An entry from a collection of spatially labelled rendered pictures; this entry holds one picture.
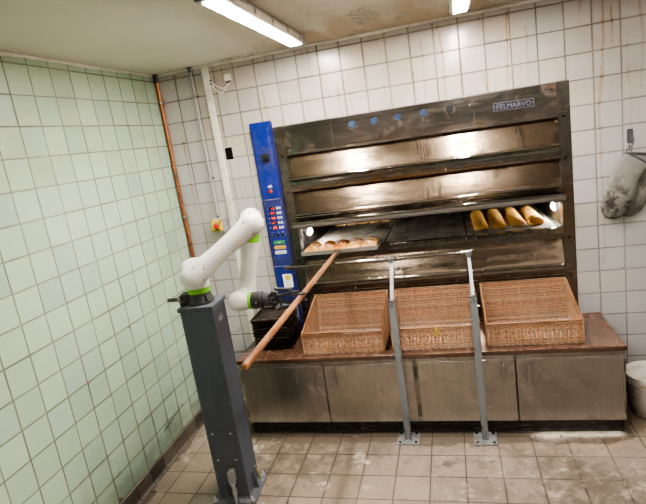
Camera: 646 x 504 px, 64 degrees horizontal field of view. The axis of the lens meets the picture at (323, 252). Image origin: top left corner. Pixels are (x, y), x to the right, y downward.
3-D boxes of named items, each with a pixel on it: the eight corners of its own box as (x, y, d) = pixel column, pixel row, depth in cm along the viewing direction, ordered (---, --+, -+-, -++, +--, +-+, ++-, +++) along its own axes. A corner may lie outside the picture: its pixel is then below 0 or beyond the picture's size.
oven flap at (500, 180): (296, 217, 375) (295, 191, 377) (560, 188, 330) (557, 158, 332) (294, 216, 371) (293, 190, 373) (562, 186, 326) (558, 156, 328)
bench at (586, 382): (275, 397, 417) (262, 330, 405) (602, 390, 356) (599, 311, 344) (250, 437, 364) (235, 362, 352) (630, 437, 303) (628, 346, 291)
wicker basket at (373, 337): (319, 328, 391) (314, 293, 385) (393, 324, 377) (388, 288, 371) (302, 355, 345) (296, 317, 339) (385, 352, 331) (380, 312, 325)
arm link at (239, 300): (226, 314, 271) (223, 294, 270) (235, 308, 283) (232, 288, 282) (250, 313, 268) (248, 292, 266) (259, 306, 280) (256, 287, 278)
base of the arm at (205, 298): (164, 309, 279) (162, 298, 278) (176, 300, 293) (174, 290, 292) (209, 305, 274) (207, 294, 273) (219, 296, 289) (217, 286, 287)
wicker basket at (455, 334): (398, 324, 376) (393, 288, 370) (477, 319, 362) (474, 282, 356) (391, 352, 330) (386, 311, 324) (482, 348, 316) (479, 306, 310)
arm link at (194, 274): (173, 279, 255) (252, 207, 255) (176, 272, 271) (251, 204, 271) (191, 297, 258) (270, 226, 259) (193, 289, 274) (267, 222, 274)
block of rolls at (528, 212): (469, 216, 421) (469, 209, 420) (531, 210, 409) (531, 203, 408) (473, 231, 364) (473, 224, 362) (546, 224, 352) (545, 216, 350)
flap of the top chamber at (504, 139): (291, 182, 370) (289, 155, 372) (558, 147, 325) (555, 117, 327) (289, 181, 365) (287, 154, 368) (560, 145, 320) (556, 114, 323)
